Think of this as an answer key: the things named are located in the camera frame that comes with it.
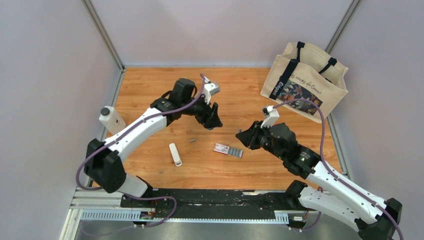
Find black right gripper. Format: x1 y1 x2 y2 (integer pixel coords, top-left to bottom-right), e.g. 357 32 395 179
235 121 286 162

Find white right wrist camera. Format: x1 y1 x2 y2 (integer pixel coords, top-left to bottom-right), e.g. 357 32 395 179
260 105 280 129

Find white bottle black cap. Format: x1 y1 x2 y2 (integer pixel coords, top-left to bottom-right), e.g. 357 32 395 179
98 106 127 135

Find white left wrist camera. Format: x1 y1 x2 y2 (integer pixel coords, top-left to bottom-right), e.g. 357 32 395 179
201 80 221 105

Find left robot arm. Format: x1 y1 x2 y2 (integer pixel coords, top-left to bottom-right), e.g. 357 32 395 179
76 75 223 208

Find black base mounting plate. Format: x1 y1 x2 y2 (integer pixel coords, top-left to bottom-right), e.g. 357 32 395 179
119 188 320 220

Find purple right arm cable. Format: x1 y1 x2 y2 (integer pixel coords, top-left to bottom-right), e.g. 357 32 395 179
271 98 405 240

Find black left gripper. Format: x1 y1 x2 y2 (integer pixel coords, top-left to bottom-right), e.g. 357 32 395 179
181 92 223 130

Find canvas floral tote bag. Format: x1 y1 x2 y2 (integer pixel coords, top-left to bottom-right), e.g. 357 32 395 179
260 41 348 124

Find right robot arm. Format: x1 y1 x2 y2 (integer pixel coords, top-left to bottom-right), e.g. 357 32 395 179
236 121 404 240

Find grey staple strip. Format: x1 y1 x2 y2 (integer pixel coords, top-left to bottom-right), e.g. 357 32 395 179
227 147 243 158

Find aluminium frame rail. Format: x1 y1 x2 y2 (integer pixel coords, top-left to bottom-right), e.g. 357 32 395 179
71 187 374 224

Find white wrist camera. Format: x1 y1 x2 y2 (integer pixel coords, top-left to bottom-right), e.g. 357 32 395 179
201 80 221 105
260 105 280 129

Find white red staple box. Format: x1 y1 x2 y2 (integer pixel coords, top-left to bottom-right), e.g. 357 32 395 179
213 143 230 155

